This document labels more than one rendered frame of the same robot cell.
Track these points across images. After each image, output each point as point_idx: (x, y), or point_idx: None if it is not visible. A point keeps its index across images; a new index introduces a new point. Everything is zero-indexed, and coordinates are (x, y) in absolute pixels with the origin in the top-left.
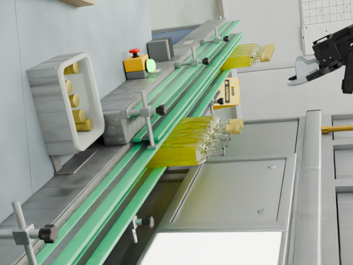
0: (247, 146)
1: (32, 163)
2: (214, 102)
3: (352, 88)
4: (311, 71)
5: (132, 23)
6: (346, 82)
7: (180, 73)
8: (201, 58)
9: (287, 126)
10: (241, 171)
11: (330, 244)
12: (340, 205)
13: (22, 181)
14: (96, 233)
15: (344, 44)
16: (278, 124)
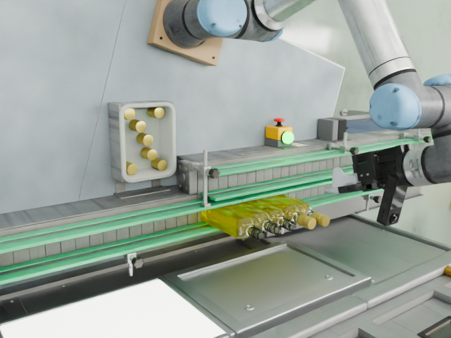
0: (360, 252)
1: (87, 176)
2: (370, 198)
3: (386, 219)
4: (347, 183)
5: (299, 95)
6: (380, 210)
7: (319, 154)
8: (366, 148)
9: (427, 252)
10: (300, 267)
11: None
12: None
13: (68, 186)
14: (89, 250)
15: (389, 164)
16: (423, 246)
